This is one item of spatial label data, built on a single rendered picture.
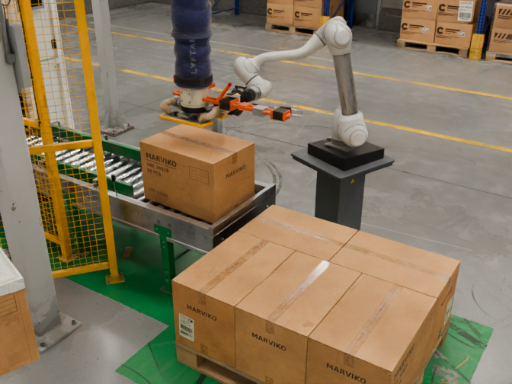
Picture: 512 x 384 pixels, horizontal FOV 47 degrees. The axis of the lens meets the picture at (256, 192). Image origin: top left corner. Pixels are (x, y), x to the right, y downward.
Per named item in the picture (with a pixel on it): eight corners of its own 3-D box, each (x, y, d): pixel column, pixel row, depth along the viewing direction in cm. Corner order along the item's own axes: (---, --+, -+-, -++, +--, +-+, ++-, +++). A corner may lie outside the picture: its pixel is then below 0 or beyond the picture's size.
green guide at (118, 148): (30, 129, 496) (28, 119, 492) (40, 125, 503) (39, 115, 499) (177, 172, 417) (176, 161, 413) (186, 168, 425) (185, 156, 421)
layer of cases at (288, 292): (175, 340, 320) (171, 280, 303) (272, 257, 395) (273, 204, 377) (382, 440, 262) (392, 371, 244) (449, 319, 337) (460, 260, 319)
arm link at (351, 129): (363, 137, 379) (373, 148, 359) (338, 143, 379) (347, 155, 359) (345, 17, 347) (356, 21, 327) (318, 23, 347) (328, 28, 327)
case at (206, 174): (144, 198, 384) (139, 141, 366) (185, 177, 413) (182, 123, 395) (216, 225, 352) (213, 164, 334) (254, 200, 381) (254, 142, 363)
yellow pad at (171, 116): (158, 118, 356) (158, 110, 354) (168, 113, 364) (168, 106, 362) (203, 129, 340) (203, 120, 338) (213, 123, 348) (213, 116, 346)
